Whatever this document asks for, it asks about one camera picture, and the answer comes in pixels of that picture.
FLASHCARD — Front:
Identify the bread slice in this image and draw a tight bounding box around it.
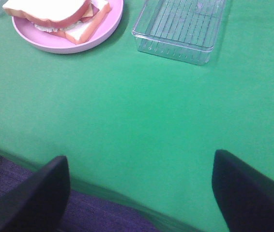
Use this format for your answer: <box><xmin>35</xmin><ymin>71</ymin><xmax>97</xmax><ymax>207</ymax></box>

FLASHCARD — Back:
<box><xmin>2</xmin><ymin>0</ymin><xmax>91</xmax><ymax>28</ymax></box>
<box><xmin>49</xmin><ymin>0</ymin><xmax>111</xmax><ymax>44</ymax></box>

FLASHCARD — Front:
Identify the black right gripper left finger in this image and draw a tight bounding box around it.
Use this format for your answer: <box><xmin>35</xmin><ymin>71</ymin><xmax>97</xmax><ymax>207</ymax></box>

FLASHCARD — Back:
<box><xmin>0</xmin><ymin>156</ymin><xmax>70</xmax><ymax>232</ymax></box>

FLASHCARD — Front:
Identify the green lettuce leaf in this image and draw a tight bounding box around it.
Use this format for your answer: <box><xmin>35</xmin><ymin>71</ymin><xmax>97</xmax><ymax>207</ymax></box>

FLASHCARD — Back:
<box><xmin>33</xmin><ymin>20</ymin><xmax>82</xmax><ymax>33</ymax></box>

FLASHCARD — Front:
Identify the clear right plastic tray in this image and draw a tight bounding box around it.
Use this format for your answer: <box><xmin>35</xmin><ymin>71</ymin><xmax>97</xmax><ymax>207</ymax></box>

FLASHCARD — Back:
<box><xmin>132</xmin><ymin>0</ymin><xmax>226</xmax><ymax>65</ymax></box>

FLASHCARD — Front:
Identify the yellow cheese slice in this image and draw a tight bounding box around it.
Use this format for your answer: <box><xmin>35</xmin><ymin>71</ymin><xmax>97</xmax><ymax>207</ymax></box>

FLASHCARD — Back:
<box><xmin>80</xmin><ymin>8</ymin><xmax>94</xmax><ymax>22</ymax></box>

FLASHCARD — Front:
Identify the pink plate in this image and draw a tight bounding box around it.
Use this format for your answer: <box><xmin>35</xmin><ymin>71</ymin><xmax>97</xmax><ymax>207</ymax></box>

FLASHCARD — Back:
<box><xmin>12</xmin><ymin>0</ymin><xmax>124</xmax><ymax>54</ymax></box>

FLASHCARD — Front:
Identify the straight bacon strip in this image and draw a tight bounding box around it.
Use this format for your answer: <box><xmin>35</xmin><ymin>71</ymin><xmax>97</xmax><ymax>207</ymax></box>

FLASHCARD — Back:
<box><xmin>88</xmin><ymin>3</ymin><xmax>99</xmax><ymax>16</ymax></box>

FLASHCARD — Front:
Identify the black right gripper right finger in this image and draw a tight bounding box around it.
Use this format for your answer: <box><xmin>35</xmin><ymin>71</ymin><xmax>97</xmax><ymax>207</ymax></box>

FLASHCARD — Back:
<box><xmin>212</xmin><ymin>149</ymin><xmax>274</xmax><ymax>232</ymax></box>

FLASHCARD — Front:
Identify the green tablecloth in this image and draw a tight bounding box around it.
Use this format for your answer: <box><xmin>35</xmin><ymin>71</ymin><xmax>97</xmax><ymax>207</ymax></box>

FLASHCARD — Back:
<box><xmin>0</xmin><ymin>0</ymin><xmax>274</xmax><ymax>232</ymax></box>

